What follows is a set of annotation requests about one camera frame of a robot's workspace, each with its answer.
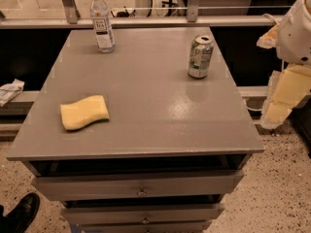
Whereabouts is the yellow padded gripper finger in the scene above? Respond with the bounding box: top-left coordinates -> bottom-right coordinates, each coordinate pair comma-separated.
257,24 -> 279,49
260,64 -> 311,129

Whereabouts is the green 7up soda can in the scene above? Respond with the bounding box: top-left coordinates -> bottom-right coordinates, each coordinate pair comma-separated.
188,35 -> 214,79

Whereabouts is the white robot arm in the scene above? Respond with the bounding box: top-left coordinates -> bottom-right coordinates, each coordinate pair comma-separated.
257,0 -> 311,129

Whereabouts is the clear plastic water bottle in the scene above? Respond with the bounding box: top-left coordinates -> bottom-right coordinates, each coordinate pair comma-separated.
90,0 -> 115,53

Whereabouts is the grey drawer cabinet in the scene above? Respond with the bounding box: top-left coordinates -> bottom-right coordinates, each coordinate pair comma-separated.
5,26 -> 265,233

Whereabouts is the middle grey drawer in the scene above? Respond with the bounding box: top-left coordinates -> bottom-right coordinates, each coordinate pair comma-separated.
61,204 -> 225,225

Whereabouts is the grey drawer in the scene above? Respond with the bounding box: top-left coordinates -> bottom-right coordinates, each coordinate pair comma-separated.
61,204 -> 225,225
32,170 -> 244,201
70,220 -> 211,233

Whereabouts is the bottom grey drawer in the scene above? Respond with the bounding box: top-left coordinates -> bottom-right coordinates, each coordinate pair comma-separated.
70,220 -> 211,233

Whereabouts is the yellow sponge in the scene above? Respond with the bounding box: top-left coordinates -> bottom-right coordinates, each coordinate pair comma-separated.
60,95 -> 110,131

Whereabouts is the top grey drawer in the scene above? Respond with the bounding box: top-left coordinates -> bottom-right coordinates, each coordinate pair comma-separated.
32,170 -> 244,201

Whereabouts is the folded white cloth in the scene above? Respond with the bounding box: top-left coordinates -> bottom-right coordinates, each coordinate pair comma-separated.
0,79 -> 24,107

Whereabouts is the black leather shoe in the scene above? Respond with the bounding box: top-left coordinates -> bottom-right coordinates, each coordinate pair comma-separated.
0,192 -> 40,233

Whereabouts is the white cable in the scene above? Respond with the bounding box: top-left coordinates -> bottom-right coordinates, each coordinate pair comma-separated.
243,99 -> 264,113

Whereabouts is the metal railing frame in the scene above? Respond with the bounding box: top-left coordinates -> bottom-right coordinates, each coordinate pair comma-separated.
0,0 -> 295,29

